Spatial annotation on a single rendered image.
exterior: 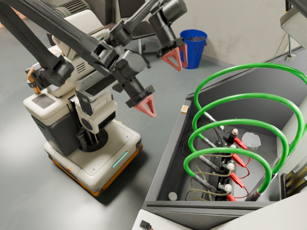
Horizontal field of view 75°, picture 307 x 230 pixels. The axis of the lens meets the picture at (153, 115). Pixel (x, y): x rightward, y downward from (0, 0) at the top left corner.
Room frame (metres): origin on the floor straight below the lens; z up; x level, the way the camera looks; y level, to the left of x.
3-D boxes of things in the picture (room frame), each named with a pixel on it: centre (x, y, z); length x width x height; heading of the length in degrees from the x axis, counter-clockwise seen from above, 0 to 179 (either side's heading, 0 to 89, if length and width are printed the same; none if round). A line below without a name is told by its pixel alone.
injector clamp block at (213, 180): (0.38, -0.28, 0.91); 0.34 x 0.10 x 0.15; 159
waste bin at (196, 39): (2.73, -0.58, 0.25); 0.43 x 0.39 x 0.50; 53
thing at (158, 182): (0.58, -0.10, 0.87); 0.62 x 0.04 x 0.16; 159
